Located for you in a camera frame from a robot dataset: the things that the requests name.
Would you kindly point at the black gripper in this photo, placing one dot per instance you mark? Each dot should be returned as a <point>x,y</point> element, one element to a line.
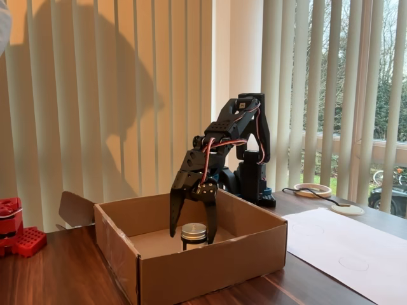
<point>187,183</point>

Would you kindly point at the white vertical window blinds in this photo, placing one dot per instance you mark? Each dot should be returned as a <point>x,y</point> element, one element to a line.
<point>273,47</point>

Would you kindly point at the red leader robot arm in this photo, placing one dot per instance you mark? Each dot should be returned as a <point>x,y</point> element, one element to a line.
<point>9,219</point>

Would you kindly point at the white round desk grommet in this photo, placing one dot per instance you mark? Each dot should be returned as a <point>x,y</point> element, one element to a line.
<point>348,209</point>

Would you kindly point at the brown cardboard box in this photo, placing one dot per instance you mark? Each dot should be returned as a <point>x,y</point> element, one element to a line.
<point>206,276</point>

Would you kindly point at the beige masking tape roll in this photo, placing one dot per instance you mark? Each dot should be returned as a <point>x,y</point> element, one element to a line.
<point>326,191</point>

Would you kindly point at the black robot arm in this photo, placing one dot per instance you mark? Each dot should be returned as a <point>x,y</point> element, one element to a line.
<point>251,187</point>

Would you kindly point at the light fabric sleeve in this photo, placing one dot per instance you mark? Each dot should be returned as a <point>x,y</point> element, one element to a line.
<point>4,19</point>

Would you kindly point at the white paper sheet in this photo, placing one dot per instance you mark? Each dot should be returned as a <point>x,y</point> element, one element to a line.
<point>349,241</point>

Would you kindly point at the black parked car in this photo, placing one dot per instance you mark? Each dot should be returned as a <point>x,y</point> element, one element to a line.
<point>375,197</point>

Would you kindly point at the cream vertical blinds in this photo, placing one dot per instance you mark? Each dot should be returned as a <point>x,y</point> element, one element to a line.
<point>79,95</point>

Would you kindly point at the parked bicycle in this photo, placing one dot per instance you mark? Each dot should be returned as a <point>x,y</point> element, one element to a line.
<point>400,173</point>

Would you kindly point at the jar with silver lid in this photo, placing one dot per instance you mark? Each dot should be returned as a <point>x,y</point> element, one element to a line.
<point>194,230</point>

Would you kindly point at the blue black table clamp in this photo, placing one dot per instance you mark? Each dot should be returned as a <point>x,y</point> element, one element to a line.
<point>227,178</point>

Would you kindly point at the red perforated base block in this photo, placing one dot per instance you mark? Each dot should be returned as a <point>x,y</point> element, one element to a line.
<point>30,241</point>

